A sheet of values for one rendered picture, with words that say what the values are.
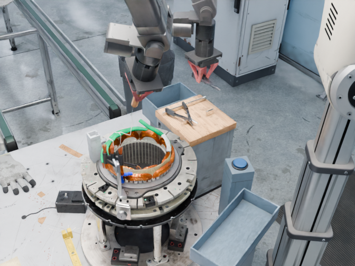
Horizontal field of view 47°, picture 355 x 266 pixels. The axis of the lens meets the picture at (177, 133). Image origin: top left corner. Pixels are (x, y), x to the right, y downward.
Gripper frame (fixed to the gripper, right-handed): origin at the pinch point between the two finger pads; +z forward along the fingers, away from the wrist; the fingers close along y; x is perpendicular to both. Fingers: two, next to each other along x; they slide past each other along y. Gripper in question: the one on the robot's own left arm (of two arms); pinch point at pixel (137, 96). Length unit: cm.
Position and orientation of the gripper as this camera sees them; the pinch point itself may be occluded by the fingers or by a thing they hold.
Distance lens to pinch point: 103.3
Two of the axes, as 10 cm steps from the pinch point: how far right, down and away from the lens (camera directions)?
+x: 9.1, -1.7, 3.9
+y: 3.4, 8.3, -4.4
